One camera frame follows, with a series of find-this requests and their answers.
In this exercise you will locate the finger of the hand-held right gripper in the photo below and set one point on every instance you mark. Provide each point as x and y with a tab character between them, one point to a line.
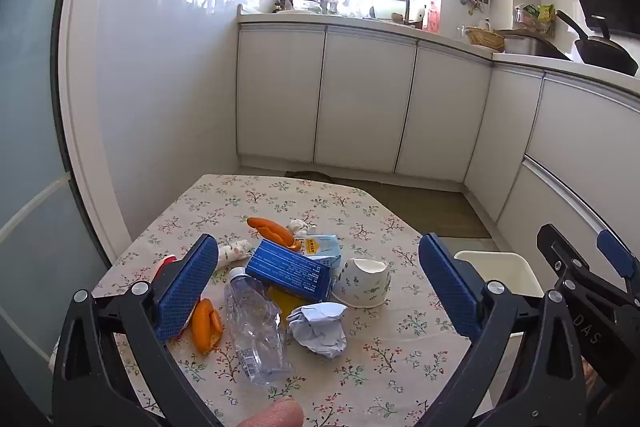
617	254
562	254

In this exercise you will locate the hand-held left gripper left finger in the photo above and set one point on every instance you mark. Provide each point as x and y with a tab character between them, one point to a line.
185	292

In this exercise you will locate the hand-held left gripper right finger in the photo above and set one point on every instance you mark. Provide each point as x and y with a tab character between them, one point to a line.
450	289

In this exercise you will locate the red white snack wrapper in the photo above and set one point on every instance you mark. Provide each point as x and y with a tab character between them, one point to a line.
165	263

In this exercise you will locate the orange peel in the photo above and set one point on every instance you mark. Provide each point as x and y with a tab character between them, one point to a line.
204	324
272	231

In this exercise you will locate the white plastic bin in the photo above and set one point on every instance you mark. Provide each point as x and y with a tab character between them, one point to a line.
500	272

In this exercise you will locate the printed tissue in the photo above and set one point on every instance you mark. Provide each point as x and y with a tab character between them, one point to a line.
301	227
235	252

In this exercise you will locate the clear plastic bottle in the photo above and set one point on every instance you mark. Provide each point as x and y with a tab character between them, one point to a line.
255	332

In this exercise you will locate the floral paper cup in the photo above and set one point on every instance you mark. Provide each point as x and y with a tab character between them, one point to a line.
362	287

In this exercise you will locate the dark blue cardboard box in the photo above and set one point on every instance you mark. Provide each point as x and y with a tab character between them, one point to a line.
290	269

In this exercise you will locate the light blue drink carton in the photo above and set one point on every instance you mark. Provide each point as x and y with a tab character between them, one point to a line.
327	252

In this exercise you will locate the pale blue paper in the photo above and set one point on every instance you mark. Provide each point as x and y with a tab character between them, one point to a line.
317	329

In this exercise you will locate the person's left hand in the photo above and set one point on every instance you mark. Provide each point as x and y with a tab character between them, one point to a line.
275	414

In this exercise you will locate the brown floor mat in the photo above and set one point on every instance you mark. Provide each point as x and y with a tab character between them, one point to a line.
440	212

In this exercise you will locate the white drawer cabinet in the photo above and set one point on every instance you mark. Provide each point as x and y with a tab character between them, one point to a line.
575	147

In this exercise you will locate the floral tablecloth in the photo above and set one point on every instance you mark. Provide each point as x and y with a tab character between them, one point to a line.
310	202

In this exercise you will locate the round dark floor mat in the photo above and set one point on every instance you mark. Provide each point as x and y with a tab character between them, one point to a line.
310	174

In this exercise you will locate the black wok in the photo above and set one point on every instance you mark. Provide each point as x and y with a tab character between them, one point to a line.
605	54

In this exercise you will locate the white kitchen base cabinet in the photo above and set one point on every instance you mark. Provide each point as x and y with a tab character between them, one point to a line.
365	102

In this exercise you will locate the metal cooking pot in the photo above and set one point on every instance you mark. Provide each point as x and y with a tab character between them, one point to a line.
530	46

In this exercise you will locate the wicker basket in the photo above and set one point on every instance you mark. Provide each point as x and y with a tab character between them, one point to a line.
485	39

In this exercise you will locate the green yellow snack bags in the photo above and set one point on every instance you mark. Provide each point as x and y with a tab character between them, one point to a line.
540	14

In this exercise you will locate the frosted glass sliding door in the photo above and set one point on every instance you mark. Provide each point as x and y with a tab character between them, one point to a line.
30	107

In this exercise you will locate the white kitchen countertop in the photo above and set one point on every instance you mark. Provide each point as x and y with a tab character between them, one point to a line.
450	38

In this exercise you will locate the pink bottle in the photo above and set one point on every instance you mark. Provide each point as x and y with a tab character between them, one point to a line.
431	18

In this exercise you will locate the cluster of small pots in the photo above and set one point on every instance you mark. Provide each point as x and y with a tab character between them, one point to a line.
310	2

